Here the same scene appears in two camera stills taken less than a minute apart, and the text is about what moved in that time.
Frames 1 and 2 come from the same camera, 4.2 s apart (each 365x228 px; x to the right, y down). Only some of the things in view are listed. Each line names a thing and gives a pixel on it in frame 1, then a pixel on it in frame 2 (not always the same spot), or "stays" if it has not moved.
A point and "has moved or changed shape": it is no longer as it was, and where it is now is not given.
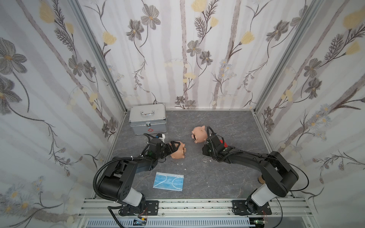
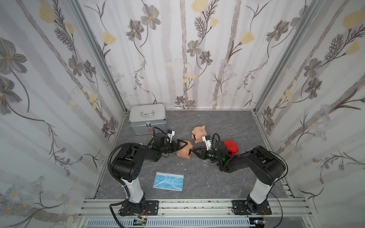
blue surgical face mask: (168, 181) stays
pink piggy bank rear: (199, 134) stays
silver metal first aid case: (149, 119) stays
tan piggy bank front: (180, 153) has moved or changed shape
